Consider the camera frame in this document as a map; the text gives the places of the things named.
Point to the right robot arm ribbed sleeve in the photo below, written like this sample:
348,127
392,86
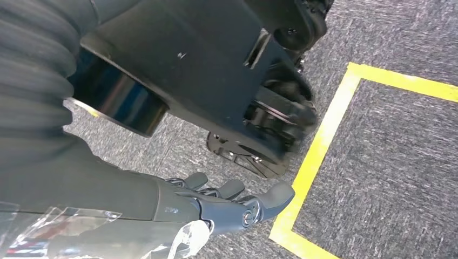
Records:
32,71

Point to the yellow floor tape marking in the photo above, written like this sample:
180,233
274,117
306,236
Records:
322,143

